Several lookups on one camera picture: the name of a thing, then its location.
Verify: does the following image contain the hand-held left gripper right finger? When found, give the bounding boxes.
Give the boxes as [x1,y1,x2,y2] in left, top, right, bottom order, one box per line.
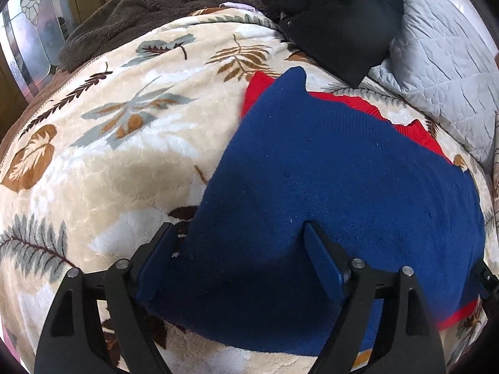
[304,221,447,374]

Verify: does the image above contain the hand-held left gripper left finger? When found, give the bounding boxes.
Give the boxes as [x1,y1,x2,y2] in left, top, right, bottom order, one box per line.
[34,222,181,374]

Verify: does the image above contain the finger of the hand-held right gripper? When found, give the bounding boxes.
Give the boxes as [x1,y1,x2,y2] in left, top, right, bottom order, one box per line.
[470,259,497,301]

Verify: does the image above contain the red and blue knit sweater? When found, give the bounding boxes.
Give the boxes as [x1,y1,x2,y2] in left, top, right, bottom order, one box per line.
[134,67,488,357]

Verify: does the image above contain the striped floral pillow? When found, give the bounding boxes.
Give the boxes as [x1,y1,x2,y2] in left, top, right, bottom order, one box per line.
[492,109,499,238]

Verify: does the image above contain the cream leaf-print blanket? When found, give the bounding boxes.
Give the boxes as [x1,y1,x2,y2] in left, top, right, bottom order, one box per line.
[0,8,494,374]

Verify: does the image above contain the grey quilted pillow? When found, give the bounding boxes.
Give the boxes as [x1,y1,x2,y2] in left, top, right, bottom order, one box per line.
[368,0,499,168]

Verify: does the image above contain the black garment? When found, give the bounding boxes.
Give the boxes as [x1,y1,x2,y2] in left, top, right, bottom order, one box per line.
[216,0,404,89]

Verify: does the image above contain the brown fleece blanket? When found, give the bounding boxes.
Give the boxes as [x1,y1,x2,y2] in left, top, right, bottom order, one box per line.
[58,0,279,71]

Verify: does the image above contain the stained glass door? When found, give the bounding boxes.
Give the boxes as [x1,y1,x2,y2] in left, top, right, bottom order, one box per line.
[0,0,76,102]

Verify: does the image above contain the small lavender cloth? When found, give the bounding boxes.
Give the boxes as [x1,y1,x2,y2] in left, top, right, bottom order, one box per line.
[219,2,259,13]

